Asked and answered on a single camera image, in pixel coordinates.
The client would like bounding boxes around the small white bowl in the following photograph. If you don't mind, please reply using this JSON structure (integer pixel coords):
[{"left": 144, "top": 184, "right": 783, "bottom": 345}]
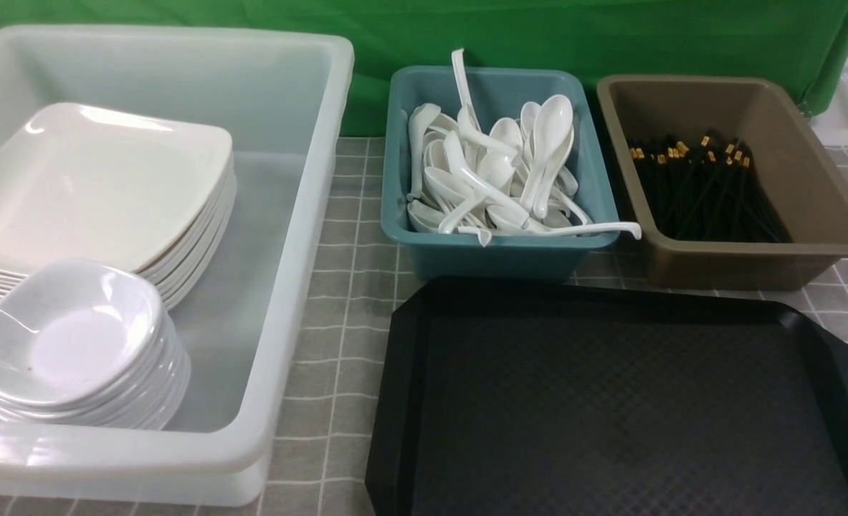
[{"left": 0, "top": 259, "right": 166, "bottom": 407}]

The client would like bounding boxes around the white square rice plate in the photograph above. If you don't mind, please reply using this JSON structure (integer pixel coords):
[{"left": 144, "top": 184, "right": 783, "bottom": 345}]
[{"left": 0, "top": 102, "right": 233, "bottom": 277}]

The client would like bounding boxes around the white spoon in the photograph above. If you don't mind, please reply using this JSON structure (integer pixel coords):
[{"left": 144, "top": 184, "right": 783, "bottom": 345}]
[{"left": 521, "top": 94, "right": 573, "bottom": 219}]

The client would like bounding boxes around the pile of white spoons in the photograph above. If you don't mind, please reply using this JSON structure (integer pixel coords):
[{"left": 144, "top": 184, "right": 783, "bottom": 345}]
[{"left": 405, "top": 48, "right": 642, "bottom": 247}]

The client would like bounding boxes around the black serving tray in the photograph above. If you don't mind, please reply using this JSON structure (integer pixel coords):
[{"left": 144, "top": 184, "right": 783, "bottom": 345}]
[{"left": 365, "top": 277, "right": 848, "bottom": 515}]

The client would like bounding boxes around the teal plastic bin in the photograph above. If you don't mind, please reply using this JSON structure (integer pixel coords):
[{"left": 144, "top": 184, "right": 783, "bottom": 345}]
[{"left": 381, "top": 65, "right": 619, "bottom": 283}]

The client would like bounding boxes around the grey checked tablecloth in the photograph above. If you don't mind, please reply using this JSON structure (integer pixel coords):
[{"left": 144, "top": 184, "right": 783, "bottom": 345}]
[{"left": 0, "top": 138, "right": 848, "bottom": 515}]

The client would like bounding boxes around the pile of black chopsticks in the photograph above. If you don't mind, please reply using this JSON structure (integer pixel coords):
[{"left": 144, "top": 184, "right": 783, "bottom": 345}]
[{"left": 627, "top": 128, "right": 793, "bottom": 244}]

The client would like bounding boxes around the large translucent white tub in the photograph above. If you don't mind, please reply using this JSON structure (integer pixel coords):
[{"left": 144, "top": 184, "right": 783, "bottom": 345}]
[{"left": 0, "top": 25, "right": 354, "bottom": 507}]

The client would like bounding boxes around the brown plastic bin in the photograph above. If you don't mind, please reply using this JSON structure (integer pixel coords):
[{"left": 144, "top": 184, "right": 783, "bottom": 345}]
[{"left": 596, "top": 75, "right": 848, "bottom": 290}]

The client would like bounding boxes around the stack of small white bowls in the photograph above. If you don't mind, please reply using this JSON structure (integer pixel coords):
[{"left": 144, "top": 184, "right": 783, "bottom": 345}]
[{"left": 0, "top": 316, "right": 191, "bottom": 431}]

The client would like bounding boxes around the stack of white square plates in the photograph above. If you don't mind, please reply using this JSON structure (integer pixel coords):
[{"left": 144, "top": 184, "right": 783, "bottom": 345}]
[{"left": 0, "top": 157, "right": 237, "bottom": 310}]

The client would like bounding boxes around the green backdrop cloth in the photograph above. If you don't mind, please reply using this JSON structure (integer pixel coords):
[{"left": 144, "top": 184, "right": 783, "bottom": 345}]
[{"left": 0, "top": 1, "right": 848, "bottom": 136}]

